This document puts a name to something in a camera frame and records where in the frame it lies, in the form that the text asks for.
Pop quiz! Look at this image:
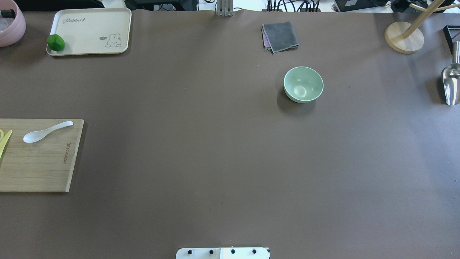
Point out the yellow plastic knife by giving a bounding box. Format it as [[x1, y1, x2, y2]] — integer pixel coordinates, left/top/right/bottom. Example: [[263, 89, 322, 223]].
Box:
[[0, 131, 13, 157]]

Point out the green lime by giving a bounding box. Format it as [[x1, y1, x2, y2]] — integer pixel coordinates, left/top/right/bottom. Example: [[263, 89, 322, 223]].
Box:
[[46, 34, 65, 51]]

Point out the bamboo cutting board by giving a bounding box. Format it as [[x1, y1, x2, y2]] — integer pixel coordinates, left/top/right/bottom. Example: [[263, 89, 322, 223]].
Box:
[[0, 118, 84, 193]]

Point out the beige rabbit tray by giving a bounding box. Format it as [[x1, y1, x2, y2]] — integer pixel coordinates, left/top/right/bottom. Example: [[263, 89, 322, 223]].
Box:
[[46, 7, 132, 56]]

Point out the light green bowl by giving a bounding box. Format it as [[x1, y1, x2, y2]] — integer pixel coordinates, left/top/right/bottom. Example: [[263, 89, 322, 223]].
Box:
[[283, 66, 324, 104]]

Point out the pink bowl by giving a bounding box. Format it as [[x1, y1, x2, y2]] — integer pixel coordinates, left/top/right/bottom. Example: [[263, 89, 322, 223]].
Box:
[[0, 0, 26, 47]]

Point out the white plastic spoon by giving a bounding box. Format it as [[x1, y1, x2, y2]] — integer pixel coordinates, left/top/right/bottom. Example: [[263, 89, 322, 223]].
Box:
[[23, 121, 74, 143]]

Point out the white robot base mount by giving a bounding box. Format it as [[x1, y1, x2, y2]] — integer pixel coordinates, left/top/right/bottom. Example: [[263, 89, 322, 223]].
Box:
[[175, 246, 271, 259]]

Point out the wooden mug tree stand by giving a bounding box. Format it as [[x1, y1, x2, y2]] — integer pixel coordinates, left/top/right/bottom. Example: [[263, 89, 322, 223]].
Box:
[[384, 0, 460, 54]]

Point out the aluminium frame post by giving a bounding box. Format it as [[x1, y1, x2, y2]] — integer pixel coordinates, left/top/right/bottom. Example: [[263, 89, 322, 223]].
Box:
[[216, 0, 234, 17]]

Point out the metal scoop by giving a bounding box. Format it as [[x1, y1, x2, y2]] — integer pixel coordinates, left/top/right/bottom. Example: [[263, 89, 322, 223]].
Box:
[[442, 41, 460, 105]]

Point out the folded grey cloth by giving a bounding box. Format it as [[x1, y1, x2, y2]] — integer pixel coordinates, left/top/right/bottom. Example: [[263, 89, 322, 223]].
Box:
[[261, 21, 299, 54]]

